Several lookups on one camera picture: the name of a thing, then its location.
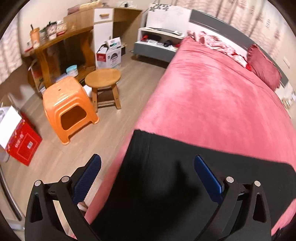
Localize black pants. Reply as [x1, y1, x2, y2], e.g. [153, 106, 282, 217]
[91, 130, 295, 240]

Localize red cardboard box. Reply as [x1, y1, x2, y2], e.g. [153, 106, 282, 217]
[5, 113, 42, 166]

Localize orange plastic stool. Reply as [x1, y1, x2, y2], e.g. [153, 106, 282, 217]
[43, 76, 99, 145]

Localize pink bed blanket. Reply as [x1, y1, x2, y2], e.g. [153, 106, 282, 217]
[69, 36, 296, 239]

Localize right bedside table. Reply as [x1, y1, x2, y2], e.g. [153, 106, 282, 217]
[275, 82, 295, 117]

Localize round wooden stool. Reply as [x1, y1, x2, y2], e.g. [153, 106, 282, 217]
[85, 68, 121, 112]

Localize light blue round container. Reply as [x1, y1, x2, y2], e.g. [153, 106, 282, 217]
[66, 65, 79, 77]

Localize dark red pillow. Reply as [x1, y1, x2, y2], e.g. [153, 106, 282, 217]
[246, 44, 281, 91]

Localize wooden desk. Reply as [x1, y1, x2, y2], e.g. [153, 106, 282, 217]
[22, 27, 95, 96]

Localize white appliance cardboard box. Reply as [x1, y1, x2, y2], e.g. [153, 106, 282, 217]
[96, 37, 121, 69]

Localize pink floral crumpled cloth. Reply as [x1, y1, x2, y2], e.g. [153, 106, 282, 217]
[187, 30, 247, 68]

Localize orange drink cup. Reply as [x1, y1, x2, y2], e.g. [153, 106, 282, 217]
[30, 24, 40, 49]

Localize grey white headboard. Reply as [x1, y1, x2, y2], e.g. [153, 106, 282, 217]
[189, 9, 288, 87]

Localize grey white bedside table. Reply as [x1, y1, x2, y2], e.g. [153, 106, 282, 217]
[133, 27, 185, 63]

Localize patterned curtain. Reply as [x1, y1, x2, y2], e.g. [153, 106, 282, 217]
[174, 0, 295, 82]

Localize white wooden cabinet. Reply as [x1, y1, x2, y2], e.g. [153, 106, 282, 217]
[63, 7, 142, 68]

